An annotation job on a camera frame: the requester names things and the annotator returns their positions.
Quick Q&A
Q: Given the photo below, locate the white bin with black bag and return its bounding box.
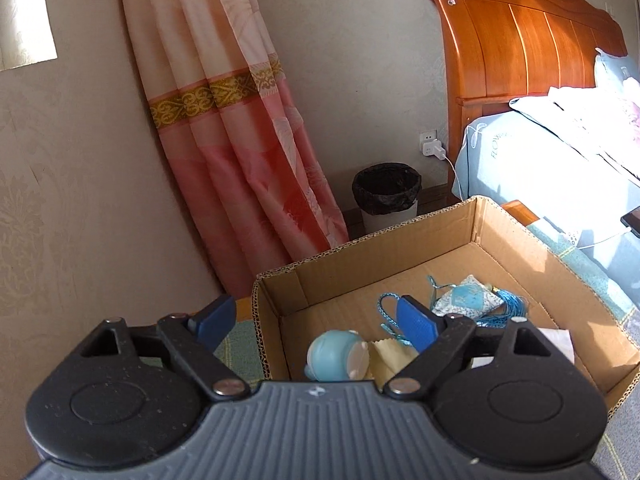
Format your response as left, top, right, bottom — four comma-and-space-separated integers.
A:
351, 162, 422, 216

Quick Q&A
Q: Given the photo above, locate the yellow lens cloth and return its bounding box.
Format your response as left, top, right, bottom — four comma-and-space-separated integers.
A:
367, 339, 420, 388

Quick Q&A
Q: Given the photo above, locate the pale patterned sachet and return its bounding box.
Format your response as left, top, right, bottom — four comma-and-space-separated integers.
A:
431, 274, 504, 318

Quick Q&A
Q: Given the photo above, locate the wooden bed headboard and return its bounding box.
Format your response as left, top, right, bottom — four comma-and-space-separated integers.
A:
419, 0, 628, 196

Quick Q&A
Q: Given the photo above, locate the cardboard box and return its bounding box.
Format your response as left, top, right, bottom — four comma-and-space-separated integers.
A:
252, 195, 640, 426

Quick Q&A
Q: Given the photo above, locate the blue pillow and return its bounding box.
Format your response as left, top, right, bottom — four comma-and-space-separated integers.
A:
594, 47, 640, 96

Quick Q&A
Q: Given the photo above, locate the white trash bin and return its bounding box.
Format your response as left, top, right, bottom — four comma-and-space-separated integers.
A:
361, 200, 419, 235

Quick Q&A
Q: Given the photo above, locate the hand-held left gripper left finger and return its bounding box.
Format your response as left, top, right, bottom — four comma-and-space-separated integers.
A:
75, 294, 250, 403

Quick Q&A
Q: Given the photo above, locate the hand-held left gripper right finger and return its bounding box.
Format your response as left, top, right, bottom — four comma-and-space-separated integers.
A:
382, 294, 576, 405

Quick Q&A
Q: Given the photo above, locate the bed with blue floral sheet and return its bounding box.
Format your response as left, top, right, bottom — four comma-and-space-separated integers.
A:
456, 110, 640, 306

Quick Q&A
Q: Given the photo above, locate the pink patterned curtain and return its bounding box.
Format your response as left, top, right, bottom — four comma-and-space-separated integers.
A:
116, 0, 350, 301

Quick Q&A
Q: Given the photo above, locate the white paper piece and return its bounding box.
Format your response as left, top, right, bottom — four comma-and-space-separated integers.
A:
472, 329, 577, 368

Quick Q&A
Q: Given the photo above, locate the black smartphone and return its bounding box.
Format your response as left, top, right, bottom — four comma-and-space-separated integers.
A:
620, 206, 640, 238

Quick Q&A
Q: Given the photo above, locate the blue tassel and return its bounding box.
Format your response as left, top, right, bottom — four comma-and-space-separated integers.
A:
477, 287, 529, 330

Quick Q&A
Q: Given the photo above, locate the white charging cable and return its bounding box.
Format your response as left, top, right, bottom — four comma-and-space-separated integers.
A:
442, 152, 632, 252

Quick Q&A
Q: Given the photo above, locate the blue braided cord loop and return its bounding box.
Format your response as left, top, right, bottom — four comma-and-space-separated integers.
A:
377, 292, 416, 347

